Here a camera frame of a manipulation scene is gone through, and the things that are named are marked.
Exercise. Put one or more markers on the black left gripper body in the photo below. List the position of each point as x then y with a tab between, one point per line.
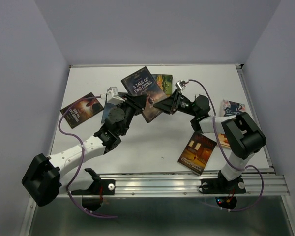
129	109

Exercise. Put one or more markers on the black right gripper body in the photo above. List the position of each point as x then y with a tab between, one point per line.
184	105

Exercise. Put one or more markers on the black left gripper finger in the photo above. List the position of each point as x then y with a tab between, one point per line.
138	101
125	96

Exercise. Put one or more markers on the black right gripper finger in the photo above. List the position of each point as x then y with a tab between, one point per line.
165	106
176	94

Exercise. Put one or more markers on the Animal Farm green book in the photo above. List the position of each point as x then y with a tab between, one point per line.
165	82

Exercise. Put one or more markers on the A Tale of Two Cities book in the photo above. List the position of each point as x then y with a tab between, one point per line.
140	83

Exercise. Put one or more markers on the Nineteen Eighty-Four blue book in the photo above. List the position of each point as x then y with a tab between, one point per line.
106	111

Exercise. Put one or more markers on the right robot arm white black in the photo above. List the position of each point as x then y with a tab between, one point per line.
244	136

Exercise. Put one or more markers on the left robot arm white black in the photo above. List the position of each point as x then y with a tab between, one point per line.
43	177

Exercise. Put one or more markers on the floral white Little Women book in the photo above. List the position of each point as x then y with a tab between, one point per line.
230	108

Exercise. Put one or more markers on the yellow orange book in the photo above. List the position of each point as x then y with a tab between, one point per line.
223	141

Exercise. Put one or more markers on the brown orange Leonard Tulane book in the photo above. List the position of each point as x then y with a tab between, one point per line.
197	153

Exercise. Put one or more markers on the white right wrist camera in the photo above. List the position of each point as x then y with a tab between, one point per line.
181	84

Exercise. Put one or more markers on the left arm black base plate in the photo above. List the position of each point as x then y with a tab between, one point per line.
96	186

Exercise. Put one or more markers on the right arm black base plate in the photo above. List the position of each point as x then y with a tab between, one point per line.
219	186

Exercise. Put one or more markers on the aluminium front rail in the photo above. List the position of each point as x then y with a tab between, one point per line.
148	186

